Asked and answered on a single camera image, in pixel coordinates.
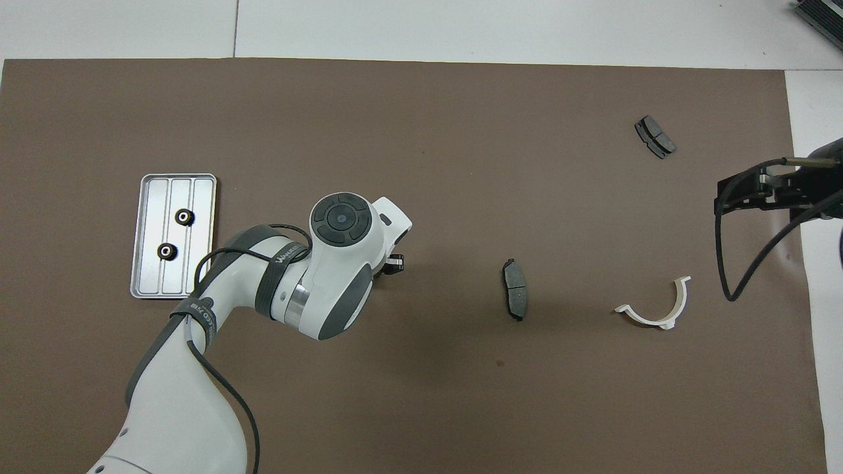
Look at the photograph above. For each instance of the grey ribbed device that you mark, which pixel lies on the grey ribbed device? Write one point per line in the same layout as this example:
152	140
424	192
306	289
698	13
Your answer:
823	13

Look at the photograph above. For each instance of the large black bearing gear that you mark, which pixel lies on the large black bearing gear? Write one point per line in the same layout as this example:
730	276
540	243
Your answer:
180	221
163	255

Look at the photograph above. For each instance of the short dark brake pad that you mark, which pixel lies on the short dark brake pad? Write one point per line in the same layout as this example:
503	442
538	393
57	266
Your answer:
652	133

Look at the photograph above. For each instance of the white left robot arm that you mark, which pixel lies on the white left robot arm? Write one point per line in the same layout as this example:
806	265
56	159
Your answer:
178	408

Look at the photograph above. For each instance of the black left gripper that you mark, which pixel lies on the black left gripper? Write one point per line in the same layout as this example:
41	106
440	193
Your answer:
394	264

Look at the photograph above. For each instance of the long dark brake pad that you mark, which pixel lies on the long dark brake pad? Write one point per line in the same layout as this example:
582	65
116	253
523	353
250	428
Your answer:
515	293

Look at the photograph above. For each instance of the silver metal tray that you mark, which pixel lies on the silver metal tray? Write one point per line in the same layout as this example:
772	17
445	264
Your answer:
148	263

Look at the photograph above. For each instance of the white curved plastic bracket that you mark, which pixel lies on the white curved plastic bracket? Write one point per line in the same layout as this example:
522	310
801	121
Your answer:
678	303

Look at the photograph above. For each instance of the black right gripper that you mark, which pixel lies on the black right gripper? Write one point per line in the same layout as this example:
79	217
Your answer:
816	184

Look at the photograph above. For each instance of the brown table mat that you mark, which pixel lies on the brown table mat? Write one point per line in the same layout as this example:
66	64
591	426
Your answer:
428	131

